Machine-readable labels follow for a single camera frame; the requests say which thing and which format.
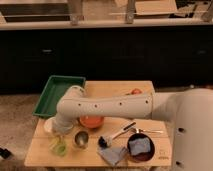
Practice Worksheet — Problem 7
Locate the green plastic cup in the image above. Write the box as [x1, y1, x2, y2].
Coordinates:
[50, 138, 67, 156]

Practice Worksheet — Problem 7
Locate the green plastic tray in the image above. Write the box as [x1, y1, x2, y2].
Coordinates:
[33, 75, 86, 118]

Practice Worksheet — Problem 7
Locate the white lidded container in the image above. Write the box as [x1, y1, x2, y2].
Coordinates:
[44, 117, 53, 133]

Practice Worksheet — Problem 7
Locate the silver fork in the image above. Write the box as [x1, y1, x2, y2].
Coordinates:
[130, 128, 163, 134]

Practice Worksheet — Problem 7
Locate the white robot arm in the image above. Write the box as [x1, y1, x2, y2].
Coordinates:
[53, 86, 213, 171]

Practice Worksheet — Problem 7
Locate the blue sponge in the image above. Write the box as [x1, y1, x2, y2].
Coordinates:
[129, 138, 151, 156]

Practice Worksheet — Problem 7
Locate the small metal cup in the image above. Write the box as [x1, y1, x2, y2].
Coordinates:
[75, 131, 89, 148]

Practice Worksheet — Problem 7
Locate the red tomato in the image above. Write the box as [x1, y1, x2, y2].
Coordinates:
[131, 88, 142, 95]

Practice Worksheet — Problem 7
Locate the orange bowl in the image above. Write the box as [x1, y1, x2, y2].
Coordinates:
[79, 116, 104, 129]

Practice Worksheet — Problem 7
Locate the blue grey cloth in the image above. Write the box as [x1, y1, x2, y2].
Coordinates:
[97, 147, 127, 166]

